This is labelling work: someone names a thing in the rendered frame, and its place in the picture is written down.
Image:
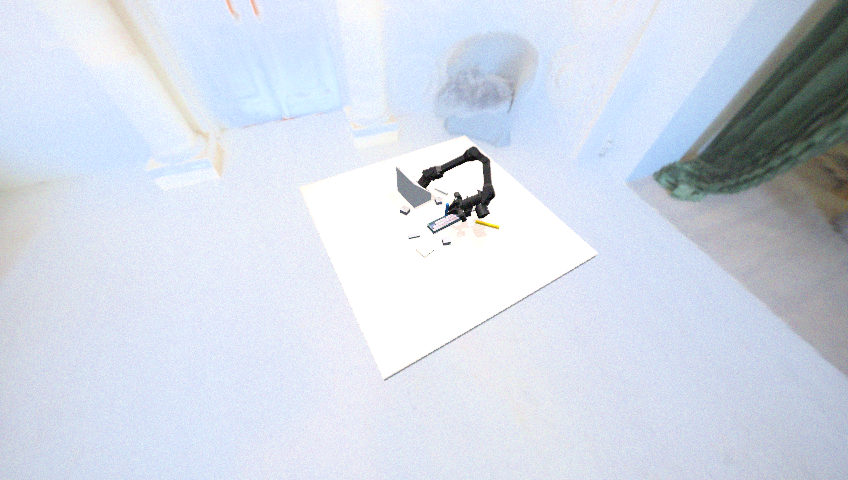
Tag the keyboard with white letter keys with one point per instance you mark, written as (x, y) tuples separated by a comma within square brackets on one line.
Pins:
[(442, 223)]

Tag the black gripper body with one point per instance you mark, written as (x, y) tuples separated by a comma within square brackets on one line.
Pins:
[(463, 205)]

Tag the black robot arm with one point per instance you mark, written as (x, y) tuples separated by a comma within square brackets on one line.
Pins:
[(484, 197)]

